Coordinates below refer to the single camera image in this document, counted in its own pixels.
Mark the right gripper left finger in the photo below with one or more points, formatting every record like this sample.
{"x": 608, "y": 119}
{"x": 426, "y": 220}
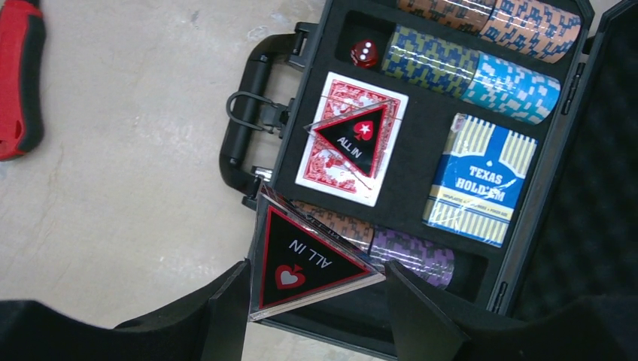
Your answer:
{"x": 207, "y": 324}

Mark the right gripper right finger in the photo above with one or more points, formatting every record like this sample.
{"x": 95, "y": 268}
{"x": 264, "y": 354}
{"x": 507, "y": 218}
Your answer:
{"x": 430, "y": 324}

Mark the purple poker chip stack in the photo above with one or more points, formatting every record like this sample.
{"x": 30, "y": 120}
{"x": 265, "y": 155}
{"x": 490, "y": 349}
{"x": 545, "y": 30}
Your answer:
{"x": 432, "y": 262}

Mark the all-in triangle button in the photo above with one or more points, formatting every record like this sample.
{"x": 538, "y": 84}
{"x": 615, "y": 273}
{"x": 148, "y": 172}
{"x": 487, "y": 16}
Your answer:
{"x": 297, "y": 260}
{"x": 356, "y": 136}

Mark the black poker set case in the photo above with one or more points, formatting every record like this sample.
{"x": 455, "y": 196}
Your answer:
{"x": 563, "y": 286}

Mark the blue playing card deck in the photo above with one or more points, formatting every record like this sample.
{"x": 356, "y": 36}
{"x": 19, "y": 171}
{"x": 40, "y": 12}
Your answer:
{"x": 479, "y": 179}

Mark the red playing card deck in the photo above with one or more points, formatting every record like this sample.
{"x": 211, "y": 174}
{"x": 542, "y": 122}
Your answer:
{"x": 319, "y": 169}

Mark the blue chip row in case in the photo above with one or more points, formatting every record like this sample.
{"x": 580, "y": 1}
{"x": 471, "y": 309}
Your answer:
{"x": 470, "y": 75}

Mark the brown chip row in case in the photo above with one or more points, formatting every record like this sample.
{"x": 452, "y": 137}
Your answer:
{"x": 533, "y": 28}

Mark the red black utility knife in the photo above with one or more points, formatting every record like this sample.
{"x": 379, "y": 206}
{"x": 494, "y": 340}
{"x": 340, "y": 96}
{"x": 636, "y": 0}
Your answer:
{"x": 23, "y": 36}

